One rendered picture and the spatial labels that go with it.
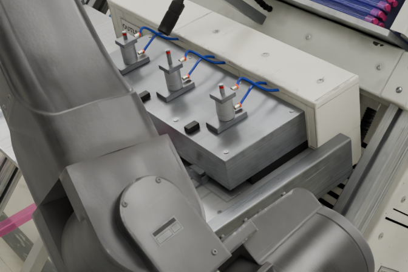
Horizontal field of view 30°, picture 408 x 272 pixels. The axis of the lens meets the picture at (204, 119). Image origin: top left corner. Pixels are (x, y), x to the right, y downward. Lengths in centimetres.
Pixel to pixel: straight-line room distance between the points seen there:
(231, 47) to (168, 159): 73
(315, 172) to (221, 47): 24
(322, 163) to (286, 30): 24
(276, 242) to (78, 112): 12
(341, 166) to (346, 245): 60
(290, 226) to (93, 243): 11
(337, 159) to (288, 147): 7
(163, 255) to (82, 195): 5
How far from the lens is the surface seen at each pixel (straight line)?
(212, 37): 112
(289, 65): 103
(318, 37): 110
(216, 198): 95
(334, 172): 101
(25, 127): 38
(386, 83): 102
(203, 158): 95
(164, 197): 36
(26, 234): 391
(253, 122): 97
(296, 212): 42
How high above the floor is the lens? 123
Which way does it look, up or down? 3 degrees down
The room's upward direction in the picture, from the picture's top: 28 degrees clockwise
